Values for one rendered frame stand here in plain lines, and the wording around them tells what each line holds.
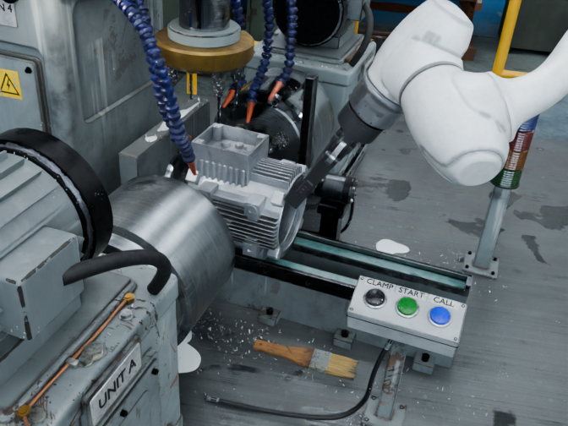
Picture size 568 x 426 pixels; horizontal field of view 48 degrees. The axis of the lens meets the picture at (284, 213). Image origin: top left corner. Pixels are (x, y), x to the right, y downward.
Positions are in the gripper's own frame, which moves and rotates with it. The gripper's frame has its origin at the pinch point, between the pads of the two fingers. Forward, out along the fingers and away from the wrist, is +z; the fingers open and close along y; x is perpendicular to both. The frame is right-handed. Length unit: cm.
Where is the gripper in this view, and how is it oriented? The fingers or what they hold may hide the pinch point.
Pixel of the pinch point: (301, 190)
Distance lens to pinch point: 117.5
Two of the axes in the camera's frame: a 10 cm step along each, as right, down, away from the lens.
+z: -5.2, 6.1, 5.9
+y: -3.5, 4.8, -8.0
